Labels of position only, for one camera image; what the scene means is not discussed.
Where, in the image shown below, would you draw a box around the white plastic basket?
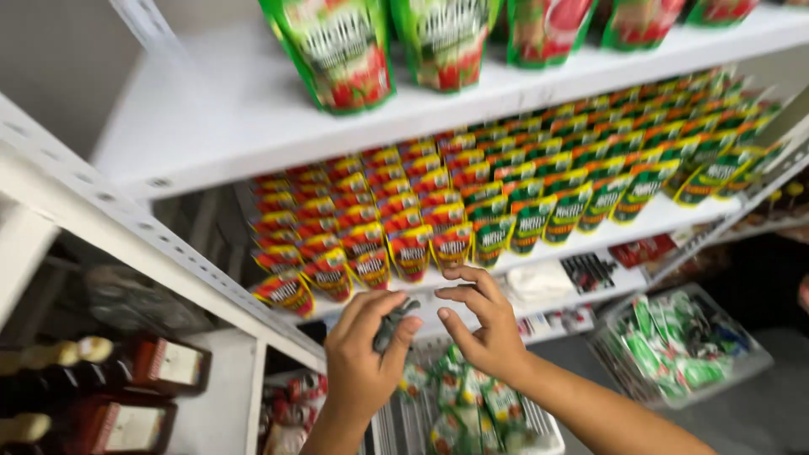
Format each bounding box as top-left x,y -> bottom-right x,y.
372,338 -> 567,455

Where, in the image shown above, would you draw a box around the person's left hand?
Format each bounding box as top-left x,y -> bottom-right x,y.
324,289 -> 424,419

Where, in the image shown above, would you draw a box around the pile of green sachets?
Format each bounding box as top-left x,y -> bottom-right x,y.
612,291 -> 753,400

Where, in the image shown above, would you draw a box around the side shelf with bottles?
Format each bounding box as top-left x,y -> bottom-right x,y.
711,174 -> 809,250

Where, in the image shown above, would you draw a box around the black patterned packet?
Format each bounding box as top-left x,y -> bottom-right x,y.
559,252 -> 619,295

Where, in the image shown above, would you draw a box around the small dark grey object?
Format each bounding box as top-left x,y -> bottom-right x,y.
372,297 -> 422,355

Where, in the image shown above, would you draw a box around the person's right hand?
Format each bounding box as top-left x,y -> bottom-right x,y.
434,265 -> 536,381

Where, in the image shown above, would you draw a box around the white wire basket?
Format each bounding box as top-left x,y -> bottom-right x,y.
587,282 -> 776,410

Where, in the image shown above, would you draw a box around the white soft packet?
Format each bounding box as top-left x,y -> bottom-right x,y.
504,261 -> 577,305

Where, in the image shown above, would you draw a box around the rows of red sauce packets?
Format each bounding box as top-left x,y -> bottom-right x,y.
248,129 -> 476,318

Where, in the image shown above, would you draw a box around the white metal shelf rack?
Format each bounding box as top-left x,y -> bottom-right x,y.
0,0 -> 809,455

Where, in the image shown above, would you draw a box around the large green sauce pouch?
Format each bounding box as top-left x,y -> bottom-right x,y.
600,0 -> 688,53
258,0 -> 398,116
506,0 -> 599,70
686,0 -> 761,29
389,0 -> 504,95

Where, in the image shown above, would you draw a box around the heap of green red sachets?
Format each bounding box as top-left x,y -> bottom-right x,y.
398,344 -> 539,455

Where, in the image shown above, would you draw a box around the pile of red white packets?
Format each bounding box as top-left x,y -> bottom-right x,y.
260,372 -> 331,455

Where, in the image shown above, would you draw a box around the dark sauce bottle white label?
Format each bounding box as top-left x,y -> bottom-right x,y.
0,335 -> 213,398
0,398 -> 179,455

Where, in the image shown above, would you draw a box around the red flat packet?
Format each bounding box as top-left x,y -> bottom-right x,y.
608,233 -> 682,270

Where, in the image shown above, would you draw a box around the rows of green sauce packets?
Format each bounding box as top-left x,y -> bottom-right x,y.
463,66 -> 792,270

